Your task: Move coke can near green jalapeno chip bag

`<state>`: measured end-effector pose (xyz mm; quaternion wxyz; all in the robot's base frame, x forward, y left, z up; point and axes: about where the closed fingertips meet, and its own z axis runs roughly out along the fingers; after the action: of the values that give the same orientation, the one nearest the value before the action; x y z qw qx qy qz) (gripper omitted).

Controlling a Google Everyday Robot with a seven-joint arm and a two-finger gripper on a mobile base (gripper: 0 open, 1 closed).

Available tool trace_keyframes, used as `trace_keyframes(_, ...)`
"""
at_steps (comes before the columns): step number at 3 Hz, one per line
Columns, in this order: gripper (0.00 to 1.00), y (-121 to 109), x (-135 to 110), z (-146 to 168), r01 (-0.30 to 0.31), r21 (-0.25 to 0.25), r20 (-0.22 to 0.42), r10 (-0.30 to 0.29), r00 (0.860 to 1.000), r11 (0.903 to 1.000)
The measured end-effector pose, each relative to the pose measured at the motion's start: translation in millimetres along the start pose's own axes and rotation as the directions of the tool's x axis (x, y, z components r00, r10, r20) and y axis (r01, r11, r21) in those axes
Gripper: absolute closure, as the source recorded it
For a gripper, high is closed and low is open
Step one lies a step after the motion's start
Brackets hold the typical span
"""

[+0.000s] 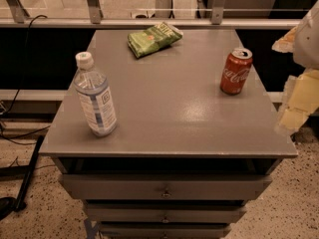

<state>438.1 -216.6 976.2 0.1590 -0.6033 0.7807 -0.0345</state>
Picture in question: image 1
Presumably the green jalapeno chip bag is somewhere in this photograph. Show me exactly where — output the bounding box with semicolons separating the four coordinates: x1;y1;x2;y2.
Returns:
128;22;183;58

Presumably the top grey drawer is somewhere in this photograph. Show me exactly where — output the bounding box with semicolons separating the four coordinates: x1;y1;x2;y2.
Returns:
60;174;272;200

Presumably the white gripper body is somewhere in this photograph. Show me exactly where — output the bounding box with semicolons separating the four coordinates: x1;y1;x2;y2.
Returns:
293;1;319;69

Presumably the grey drawer cabinet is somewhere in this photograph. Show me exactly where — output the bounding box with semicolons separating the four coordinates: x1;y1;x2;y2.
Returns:
41;30;296;227

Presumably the clear plastic water bottle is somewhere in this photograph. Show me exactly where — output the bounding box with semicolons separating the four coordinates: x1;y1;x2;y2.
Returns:
73;52;117;136

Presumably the black cable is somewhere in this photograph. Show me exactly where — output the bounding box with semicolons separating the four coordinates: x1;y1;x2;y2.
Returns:
0;14;51;146

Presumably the metal railing frame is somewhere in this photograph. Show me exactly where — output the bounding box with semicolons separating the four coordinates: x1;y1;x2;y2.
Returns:
0;0;300;29

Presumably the grey drawer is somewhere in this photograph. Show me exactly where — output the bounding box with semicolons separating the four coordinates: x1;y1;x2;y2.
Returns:
100;224;230;239
84;203;246;223
60;174;272;200

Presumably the red coke can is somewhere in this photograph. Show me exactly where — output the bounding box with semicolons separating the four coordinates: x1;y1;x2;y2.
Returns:
219;47;252;95

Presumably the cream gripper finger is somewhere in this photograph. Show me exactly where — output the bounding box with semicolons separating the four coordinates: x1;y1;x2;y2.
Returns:
272;27;297;53
274;69;319;135

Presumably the middle grey drawer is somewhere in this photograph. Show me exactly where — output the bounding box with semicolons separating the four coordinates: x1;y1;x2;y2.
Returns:
84;203;246;223

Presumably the black stand base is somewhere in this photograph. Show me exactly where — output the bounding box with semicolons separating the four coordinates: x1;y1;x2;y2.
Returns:
0;135;44;220

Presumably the bottom grey drawer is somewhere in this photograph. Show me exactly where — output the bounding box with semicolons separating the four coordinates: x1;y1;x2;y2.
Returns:
100;224;230;239

